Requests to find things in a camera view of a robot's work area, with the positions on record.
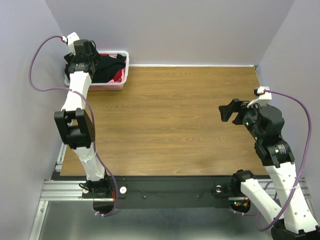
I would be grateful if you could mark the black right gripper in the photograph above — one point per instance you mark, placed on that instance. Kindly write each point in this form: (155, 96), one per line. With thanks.
(236, 105)

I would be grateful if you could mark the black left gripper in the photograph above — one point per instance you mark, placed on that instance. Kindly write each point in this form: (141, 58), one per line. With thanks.
(95, 56)

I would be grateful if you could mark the black t shirt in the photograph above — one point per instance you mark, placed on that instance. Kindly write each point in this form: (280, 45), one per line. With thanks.
(71, 67)

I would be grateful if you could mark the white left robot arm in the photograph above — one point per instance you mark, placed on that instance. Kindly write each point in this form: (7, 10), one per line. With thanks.
(74, 125)

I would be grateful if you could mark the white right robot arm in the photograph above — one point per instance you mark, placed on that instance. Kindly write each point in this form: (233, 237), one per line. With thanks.
(291, 219)

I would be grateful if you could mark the red t shirt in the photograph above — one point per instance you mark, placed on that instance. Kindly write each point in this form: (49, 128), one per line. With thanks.
(117, 76)

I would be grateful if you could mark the white plastic laundry basket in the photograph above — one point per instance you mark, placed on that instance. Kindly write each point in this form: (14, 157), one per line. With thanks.
(117, 86)

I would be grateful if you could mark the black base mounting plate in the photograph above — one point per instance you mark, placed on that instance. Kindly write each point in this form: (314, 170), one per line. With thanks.
(164, 192)

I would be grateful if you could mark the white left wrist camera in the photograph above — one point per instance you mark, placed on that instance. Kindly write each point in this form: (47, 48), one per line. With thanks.
(69, 40)

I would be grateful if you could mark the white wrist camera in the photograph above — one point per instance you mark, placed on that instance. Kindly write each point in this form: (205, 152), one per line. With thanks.
(69, 40)
(263, 96)

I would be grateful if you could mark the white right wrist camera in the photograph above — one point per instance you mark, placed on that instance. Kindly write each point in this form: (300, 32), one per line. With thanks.
(263, 96)

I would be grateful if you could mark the aluminium frame rail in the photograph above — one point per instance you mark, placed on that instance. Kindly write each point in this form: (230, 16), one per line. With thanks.
(54, 190)

